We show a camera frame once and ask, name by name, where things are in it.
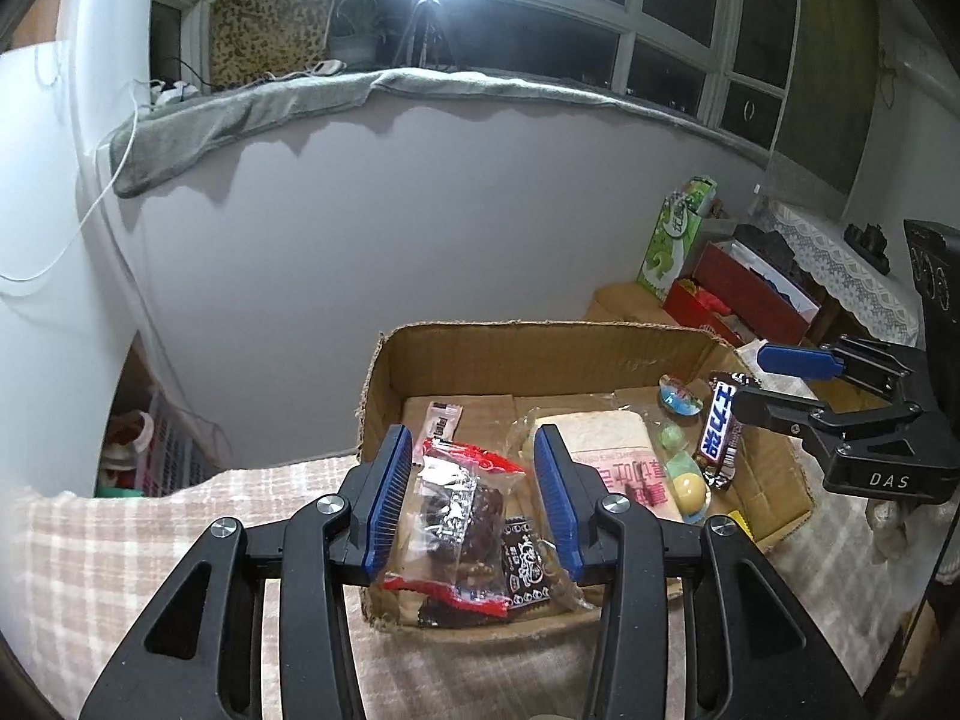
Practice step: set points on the checked cloth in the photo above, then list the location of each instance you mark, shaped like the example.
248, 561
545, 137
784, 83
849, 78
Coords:
112, 540

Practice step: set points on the bread slice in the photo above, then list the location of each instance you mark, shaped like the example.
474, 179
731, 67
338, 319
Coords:
607, 442

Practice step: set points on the green candy packet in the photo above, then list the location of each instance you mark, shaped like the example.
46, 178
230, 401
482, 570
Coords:
670, 436

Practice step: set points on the leopard print cushion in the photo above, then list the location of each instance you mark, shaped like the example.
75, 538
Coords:
262, 30

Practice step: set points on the potted plant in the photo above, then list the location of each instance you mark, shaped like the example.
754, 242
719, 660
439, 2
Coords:
352, 45

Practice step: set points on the small white sachet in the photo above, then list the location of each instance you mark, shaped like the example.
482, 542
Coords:
441, 420

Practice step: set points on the cardboard box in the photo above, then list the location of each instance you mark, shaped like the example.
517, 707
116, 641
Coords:
525, 360

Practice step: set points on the plastic basket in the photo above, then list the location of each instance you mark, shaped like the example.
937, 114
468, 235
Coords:
176, 450

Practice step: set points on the white power strip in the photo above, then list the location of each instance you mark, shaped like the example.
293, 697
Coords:
172, 92

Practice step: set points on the tripod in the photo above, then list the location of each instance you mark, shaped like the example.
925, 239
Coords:
424, 22

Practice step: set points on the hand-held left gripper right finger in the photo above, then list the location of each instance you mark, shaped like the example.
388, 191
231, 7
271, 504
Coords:
559, 502

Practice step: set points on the white window frame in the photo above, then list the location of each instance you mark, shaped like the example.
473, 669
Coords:
630, 37

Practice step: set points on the dark curtain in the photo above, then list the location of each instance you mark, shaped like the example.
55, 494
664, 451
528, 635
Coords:
832, 52

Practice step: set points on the red and clear snack packet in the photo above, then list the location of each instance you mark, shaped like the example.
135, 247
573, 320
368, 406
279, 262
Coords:
457, 525

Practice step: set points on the colourful jelly cup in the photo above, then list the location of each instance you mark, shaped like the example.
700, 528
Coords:
679, 397

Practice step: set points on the black patterned candy packet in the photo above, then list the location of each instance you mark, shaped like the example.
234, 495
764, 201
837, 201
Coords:
525, 562

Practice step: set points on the yellow round candy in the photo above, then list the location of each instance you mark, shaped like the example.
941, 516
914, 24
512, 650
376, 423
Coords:
691, 501

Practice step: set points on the dark ornament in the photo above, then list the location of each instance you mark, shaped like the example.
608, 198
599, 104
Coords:
866, 247

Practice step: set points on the person's right hand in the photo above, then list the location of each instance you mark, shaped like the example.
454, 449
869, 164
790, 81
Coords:
896, 532

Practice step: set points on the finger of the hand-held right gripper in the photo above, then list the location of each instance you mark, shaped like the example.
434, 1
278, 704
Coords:
772, 406
795, 360

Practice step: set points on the small yellow packet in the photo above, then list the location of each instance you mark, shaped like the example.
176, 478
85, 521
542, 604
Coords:
739, 523

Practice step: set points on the green carton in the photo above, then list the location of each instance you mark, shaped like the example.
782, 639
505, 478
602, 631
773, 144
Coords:
667, 247

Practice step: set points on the black bag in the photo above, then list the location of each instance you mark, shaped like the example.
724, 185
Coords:
765, 247

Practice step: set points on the red box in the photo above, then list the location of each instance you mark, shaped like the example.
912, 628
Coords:
750, 300

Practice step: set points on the lace tablecloth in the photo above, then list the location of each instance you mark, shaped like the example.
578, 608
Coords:
847, 270

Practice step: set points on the grey towel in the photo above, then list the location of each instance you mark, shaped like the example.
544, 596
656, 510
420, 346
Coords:
225, 120

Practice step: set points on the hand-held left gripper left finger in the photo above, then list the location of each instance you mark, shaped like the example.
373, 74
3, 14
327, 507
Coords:
390, 495

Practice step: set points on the red and white toy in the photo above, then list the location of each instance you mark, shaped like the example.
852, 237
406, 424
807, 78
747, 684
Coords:
127, 435

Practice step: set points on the white charger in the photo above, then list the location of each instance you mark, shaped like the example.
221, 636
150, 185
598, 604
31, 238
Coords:
328, 67

